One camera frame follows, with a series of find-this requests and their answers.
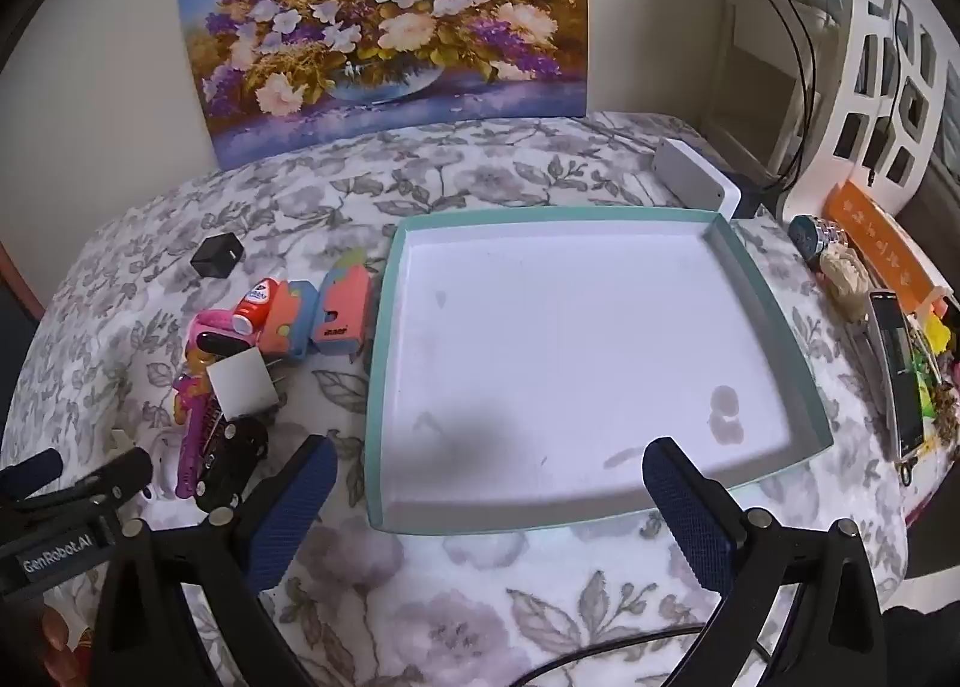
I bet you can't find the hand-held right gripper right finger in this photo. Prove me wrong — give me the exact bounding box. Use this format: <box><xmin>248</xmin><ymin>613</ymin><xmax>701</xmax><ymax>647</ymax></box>
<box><xmin>642</xmin><ymin>436</ymin><xmax>891</xmax><ymax>687</ymax></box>

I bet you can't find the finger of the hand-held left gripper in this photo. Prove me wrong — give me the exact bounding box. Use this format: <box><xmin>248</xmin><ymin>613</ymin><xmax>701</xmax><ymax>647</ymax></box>
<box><xmin>70</xmin><ymin>445</ymin><xmax>156</xmax><ymax>509</ymax></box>
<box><xmin>0</xmin><ymin>447</ymin><xmax>66</xmax><ymax>506</ymax></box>

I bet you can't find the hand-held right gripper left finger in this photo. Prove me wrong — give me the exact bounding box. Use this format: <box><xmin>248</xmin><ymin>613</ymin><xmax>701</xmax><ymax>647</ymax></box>
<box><xmin>90</xmin><ymin>434</ymin><xmax>340</xmax><ymax>687</ymax></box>

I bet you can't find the magenta lighter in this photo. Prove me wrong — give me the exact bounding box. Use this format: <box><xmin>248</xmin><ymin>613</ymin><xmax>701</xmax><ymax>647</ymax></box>
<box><xmin>175</xmin><ymin>398</ymin><xmax>220</xmax><ymax>500</ymax></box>

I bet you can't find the black toy car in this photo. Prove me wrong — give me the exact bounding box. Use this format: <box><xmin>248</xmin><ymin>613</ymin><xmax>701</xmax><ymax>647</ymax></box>
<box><xmin>195</xmin><ymin>417</ymin><xmax>269</xmax><ymax>512</ymax></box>

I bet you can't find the pink dog toy figure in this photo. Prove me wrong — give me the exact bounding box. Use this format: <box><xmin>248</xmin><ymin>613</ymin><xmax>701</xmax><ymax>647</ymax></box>
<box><xmin>171</xmin><ymin>349</ymin><xmax>218</xmax><ymax>433</ymax></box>

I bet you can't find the white charger block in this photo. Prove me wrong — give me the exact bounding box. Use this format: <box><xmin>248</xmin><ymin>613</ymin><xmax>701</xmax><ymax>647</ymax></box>
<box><xmin>206</xmin><ymin>349</ymin><xmax>284</xmax><ymax>419</ymax></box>

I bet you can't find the pink smart band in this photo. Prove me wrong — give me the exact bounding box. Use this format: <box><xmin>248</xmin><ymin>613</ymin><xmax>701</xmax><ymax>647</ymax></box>
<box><xmin>187</xmin><ymin>310</ymin><xmax>260</xmax><ymax>358</ymax></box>

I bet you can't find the orange blue toy block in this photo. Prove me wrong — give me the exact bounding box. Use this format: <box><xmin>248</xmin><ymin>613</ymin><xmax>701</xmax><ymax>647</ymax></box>
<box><xmin>259</xmin><ymin>280</ymin><xmax>317</xmax><ymax>362</ymax></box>

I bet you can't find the teal-rimmed white tray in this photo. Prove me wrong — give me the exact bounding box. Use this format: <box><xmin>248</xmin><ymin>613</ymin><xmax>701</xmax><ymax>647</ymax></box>
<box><xmin>365</xmin><ymin>207</ymin><xmax>835</xmax><ymax>535</ymax></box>

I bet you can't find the orange glue tube white cap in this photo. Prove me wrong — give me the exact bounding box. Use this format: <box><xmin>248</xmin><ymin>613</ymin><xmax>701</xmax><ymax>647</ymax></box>
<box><xmin>231</xmin><ymin>277</ymin><xmax>286</xmax><ymax>335</ymax></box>

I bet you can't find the black charger block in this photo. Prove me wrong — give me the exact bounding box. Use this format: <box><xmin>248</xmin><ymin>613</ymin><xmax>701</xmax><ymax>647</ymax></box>
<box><xmin>190</xmin><ymin>232</ymin><xmax>245</xmax><ymax>277</ymax></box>

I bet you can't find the person's left hand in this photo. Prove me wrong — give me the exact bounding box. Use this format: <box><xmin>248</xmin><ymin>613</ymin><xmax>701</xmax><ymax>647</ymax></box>
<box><xmin>41</xmin><ymin>604</ymin><xmax>95</xmax><ymax>687</ymax></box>

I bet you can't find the grey metal tool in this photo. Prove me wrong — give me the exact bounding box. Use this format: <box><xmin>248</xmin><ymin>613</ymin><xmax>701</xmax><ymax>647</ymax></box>
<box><xmin>847</xmin><ymin>319</ymin><xmax>901</xmax><ymax>463</ymax></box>

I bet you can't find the smartphone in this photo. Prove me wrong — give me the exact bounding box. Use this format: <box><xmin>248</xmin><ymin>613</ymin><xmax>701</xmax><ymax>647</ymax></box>
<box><xmin>868</xmin><ymin>289</ymin><xmax>927</xmax><ymax>467</ymax></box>

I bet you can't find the cream crumpled cloth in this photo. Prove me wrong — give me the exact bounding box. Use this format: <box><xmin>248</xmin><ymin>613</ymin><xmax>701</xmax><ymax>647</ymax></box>
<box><xmin>819</xmin><ymin>246</ymin><xmax>871</xmax><ymax>320</ymax></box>

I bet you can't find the round blue tin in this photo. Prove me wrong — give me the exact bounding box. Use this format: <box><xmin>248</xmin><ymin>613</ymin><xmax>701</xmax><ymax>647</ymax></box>
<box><xmin>787</xmin><ymin>214</ymin><xmax>852</xmax><ymax>272</ymax></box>

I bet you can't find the yellow plastic toy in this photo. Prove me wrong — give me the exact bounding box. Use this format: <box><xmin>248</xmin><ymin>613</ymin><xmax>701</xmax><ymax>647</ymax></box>
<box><xmin>926</xmin><ymin>312</ymin><xmax>955</xmax><ymax>358</ymax></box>

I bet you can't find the orange box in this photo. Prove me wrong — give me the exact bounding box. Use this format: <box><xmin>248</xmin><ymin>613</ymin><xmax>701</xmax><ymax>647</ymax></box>
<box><xmin>821</xmin><ymin>181</ymin><xmax>960</xmax><ymax>313</ymax></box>

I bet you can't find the white power bank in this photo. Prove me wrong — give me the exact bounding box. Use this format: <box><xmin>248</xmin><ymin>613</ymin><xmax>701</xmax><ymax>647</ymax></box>
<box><xmin>651</xmin><ymin>138</ymin><xmax>742</xmax><ymax>217</ymax></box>

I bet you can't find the white cutout rack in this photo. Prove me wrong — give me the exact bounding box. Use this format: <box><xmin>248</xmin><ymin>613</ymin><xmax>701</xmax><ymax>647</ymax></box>
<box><xmin>780</xmin><ymin>0</ymin><xmax>960</xmax><ymax>223</ymax></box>

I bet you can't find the flower painting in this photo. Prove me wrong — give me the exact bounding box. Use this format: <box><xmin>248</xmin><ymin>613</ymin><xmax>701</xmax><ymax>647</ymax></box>
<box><xmin>175</xmin><ymin>0</ymin><xmax>587</xmax><ymax>170</ymax></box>

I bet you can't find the black cable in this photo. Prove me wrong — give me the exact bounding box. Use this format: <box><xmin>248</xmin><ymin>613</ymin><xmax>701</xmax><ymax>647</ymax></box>
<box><xmin>731</xmin><ymin>0</ymin><xmax>848</xmax><ymax>197</ymax></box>

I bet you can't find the white wooden frame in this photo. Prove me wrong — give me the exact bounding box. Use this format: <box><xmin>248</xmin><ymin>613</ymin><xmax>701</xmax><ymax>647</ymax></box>
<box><xmin>705</xmin><ymin>0</ymin><xmax>811</xmax><ymax>185</ymax></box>

